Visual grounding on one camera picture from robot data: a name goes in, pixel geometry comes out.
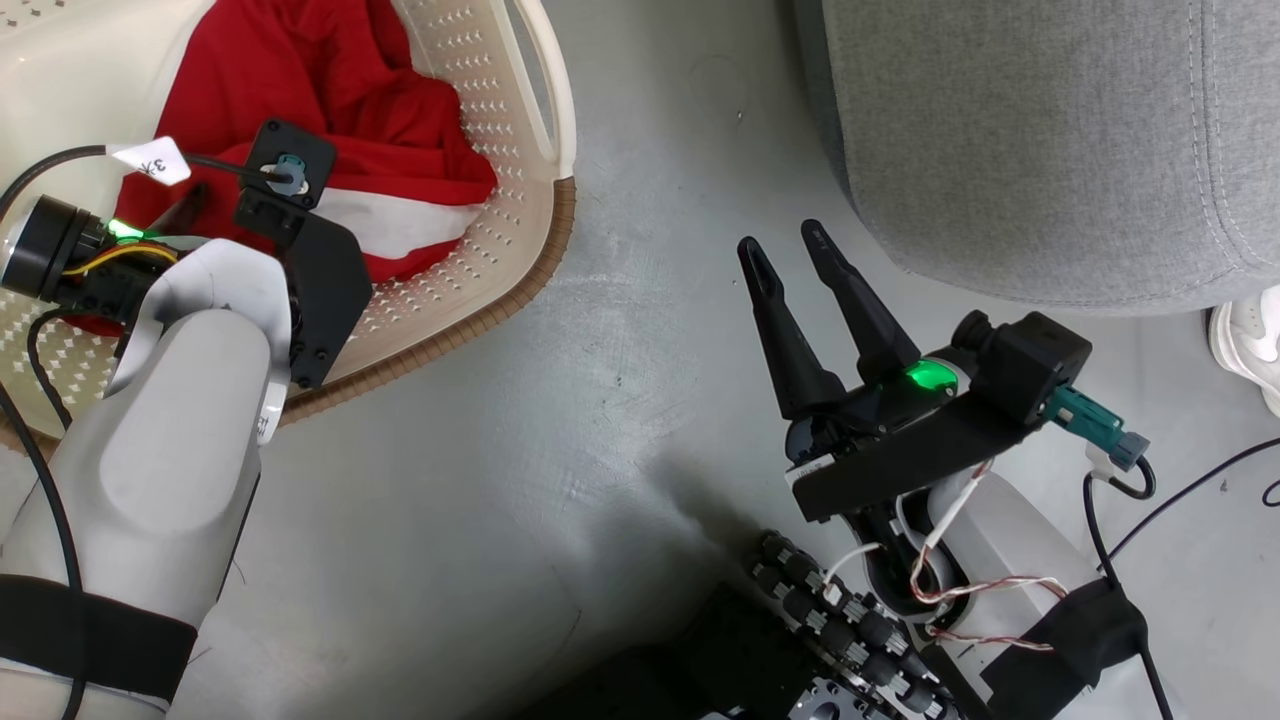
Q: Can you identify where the white paper cable tag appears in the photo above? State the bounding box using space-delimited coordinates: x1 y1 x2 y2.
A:
108 136 193 187

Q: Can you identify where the black strap on left arm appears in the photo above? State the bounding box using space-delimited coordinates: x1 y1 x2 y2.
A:
0 575 199 701

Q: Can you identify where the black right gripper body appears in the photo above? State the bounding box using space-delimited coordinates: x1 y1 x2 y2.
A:
785 355 976 471

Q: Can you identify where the black camera bracket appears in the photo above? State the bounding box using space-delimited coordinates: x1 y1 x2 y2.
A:
795 398 1051 524
280 213 374 391

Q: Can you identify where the black left camera bracket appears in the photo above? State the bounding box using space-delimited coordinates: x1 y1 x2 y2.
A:
280 213 374 391

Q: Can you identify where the black strap on right arm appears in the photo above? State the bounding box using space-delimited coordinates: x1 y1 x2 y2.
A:
982 578 1151 719

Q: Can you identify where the black camera cable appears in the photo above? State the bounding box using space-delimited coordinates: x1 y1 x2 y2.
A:
1083 455 1176 720
0 145 298 221

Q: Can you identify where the teal camera cable connector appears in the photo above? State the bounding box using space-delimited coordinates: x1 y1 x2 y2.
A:
1045 385 1151 473

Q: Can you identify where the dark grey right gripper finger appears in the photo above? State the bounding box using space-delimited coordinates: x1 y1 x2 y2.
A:
737 236 848 421
800 219 922 387

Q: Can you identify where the black right camera cable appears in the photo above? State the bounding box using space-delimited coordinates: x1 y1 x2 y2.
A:
1083 455 1176 720

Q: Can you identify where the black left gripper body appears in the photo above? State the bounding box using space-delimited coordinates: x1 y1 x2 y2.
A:
0 195 191 323

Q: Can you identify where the grey fabric sofa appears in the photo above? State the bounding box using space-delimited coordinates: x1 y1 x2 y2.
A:
795 0 1280 318

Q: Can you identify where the black strap on arm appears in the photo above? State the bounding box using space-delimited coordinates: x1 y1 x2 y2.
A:
982 578 1151 719
0 575 199 701

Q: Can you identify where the red white twisted wire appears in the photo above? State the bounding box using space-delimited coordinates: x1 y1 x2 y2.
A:
905 460 1071 653

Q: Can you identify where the red and white garment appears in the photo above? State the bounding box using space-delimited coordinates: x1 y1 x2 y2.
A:
65 0 498 336

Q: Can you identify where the white shoe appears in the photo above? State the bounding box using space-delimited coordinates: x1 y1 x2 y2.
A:
1207 285 1280 419

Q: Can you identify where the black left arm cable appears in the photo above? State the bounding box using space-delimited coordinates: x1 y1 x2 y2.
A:
0 308 87 720

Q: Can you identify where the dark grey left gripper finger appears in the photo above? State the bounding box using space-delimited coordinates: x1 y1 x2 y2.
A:
150 183 213 241

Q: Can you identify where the cream perforated laundry basket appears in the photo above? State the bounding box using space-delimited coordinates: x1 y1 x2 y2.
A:
0 0 579 456

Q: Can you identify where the black left camera cable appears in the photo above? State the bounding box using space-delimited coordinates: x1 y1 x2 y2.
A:
0 145 298 221

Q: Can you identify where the thin black floor cable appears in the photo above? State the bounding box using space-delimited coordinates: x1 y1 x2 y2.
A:
1100 437 1280 573

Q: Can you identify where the black right camera bracket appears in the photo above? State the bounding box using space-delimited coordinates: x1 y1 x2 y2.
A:
795 398 1051 524

